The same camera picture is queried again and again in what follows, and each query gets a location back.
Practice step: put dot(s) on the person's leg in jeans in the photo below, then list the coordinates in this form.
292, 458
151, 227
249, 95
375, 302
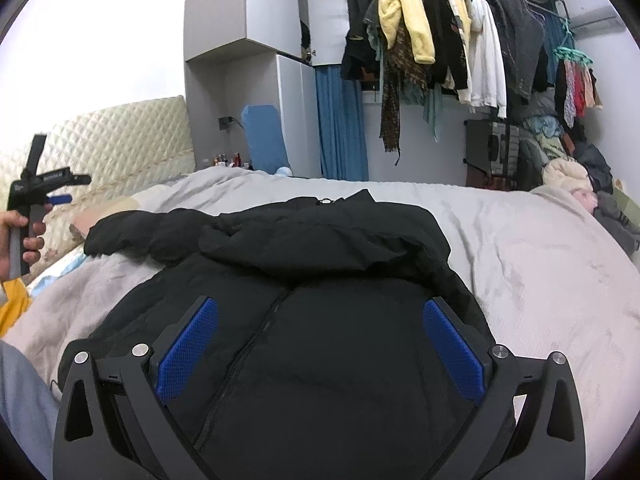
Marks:
22, 400

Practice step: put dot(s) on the black hanging jacket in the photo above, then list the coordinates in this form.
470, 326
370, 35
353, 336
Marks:
356, 30

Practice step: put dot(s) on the colourful hanging small clothes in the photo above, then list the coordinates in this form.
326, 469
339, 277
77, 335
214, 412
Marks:
577, 80

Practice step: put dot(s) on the white hoodie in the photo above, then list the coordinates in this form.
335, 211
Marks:
487, 60

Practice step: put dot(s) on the grey wall cabinet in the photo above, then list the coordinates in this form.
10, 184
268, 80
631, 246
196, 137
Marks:
240, 60

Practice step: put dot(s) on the cream quilted headboard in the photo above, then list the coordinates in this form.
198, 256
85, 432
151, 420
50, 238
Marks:
105, 145

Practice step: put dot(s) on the blue curtain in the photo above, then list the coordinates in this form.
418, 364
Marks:
340, 125

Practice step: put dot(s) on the blue cushion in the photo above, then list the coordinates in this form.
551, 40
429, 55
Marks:
264, 137

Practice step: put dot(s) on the yellow cloth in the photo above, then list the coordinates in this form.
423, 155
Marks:
11, 305

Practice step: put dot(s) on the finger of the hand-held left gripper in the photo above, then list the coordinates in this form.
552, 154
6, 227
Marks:
59, 199

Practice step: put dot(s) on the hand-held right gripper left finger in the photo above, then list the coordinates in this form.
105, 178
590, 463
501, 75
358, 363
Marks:
187, 347

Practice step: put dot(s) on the black radio cassette player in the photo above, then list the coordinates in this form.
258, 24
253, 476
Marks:
502, 142

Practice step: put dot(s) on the person's left hand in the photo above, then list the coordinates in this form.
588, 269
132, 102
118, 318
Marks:
17, 240

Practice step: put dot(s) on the pile of clothes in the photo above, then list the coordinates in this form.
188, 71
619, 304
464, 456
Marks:
575, 160

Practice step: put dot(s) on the black hanging sweater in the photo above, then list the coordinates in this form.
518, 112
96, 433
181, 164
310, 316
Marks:
445, 40

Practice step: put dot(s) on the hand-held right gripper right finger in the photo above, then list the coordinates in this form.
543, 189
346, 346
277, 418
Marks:
452, 342

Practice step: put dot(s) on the black puffer jacket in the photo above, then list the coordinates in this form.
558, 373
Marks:
280, 320

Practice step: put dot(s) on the dark grey hanging coat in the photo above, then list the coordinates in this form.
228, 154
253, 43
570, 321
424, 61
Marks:
515, 40

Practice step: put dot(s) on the brown patterned scarf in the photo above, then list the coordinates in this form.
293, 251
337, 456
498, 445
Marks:
400, 90

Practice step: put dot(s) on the yellow fleece jacket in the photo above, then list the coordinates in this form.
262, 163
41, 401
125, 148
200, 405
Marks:
406, 15

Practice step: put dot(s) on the grey bed blanket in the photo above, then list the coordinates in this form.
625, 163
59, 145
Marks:
500, 270

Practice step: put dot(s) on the floral pillow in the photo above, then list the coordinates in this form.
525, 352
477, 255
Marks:
65, 232

